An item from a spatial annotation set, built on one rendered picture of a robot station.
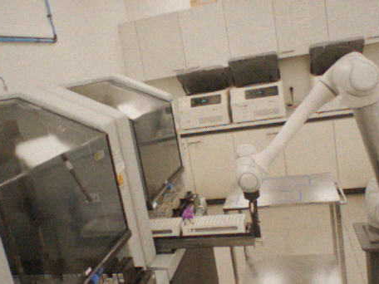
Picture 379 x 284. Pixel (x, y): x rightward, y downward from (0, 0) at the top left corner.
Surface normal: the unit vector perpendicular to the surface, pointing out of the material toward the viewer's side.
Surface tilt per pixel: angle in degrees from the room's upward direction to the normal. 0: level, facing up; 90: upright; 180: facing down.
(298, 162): 90
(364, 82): 84
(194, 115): 90
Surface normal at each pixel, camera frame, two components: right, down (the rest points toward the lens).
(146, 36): -0.24, 0.23
